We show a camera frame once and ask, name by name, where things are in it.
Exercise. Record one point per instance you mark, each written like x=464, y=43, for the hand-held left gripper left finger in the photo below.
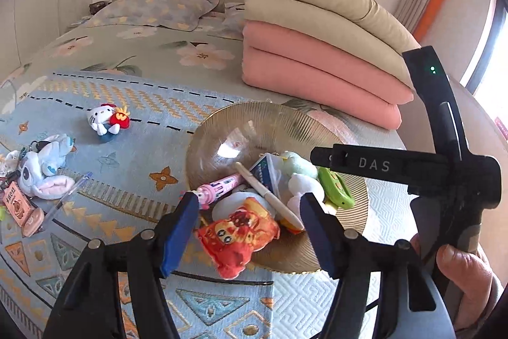
x=178, y=235

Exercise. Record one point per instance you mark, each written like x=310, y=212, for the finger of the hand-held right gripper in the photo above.
x=329, y=156

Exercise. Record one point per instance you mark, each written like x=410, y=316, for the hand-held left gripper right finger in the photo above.
x=317, y=235

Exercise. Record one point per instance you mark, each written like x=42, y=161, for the green toy case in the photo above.
x=337, y=188

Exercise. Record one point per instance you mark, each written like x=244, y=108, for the small green white plush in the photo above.
x=305, y=186

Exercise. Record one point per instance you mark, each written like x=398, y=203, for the orange snack packet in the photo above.
x=234, y=239

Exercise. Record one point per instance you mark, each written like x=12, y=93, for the white pen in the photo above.
x=270, y=200

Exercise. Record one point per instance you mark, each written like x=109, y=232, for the pink toy pen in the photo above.
x=222, y=186

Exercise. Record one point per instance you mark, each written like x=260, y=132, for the blue white packet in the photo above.
x=264, y=172

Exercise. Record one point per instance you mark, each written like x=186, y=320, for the ribbed glass plate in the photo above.
x=246, y=128

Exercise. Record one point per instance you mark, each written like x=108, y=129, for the blue pen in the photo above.
x=75, y=186

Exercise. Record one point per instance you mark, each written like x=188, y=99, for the blue alien plush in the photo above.
x=43, y=164

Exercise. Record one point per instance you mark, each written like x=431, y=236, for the pink carton box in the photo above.
x=16, y=204

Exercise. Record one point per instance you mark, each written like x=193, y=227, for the person's right hand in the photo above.
x=472, y=279

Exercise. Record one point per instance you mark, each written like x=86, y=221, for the folded pink blanket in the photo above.
x=317, y=73

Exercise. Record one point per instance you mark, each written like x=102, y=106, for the blue patterned rug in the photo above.
x=139, y=148

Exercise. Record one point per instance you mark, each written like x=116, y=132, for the window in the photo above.
x=492, y=85

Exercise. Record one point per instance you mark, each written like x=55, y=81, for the white cat plush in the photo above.
x=99, y=116

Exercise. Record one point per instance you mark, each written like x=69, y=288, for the floral pillow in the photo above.
x=230, y=23

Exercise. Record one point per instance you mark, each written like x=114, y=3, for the green floral bedsheet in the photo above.
x=119, y=49

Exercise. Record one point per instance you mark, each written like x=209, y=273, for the blue patterned pillow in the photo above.
x=151, y=9

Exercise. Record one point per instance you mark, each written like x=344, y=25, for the dark bedside object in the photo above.
x=98, y=7

